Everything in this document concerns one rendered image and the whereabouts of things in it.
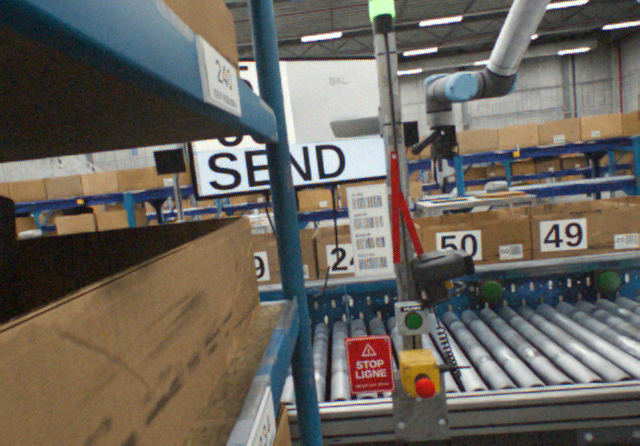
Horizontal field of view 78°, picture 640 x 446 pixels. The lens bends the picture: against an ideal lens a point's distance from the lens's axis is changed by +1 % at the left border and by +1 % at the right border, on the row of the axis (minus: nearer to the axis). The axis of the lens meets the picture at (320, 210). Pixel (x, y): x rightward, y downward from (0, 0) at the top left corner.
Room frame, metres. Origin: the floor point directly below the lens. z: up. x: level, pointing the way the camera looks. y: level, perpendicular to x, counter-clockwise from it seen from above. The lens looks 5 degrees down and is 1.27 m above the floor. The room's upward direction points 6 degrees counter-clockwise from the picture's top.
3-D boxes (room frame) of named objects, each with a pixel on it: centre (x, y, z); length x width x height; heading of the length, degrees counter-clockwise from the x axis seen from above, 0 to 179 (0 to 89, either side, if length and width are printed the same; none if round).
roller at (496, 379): (1.11, -0.40, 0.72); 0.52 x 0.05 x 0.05; 177
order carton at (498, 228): (1.55, -0.56, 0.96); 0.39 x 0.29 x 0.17; 87
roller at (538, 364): (1.10, -0.53, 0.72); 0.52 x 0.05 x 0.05; 177
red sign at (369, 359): (0.82, -0.10, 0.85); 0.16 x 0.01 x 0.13; 87
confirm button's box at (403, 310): (0.81, -0.17, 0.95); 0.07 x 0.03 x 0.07; 87
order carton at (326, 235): (1.57, -0.17, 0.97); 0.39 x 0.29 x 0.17; 87
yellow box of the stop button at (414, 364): (0.78, -0.21, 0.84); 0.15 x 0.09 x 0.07; 87
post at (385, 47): (0.84, -0.17, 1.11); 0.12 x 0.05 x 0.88; 87
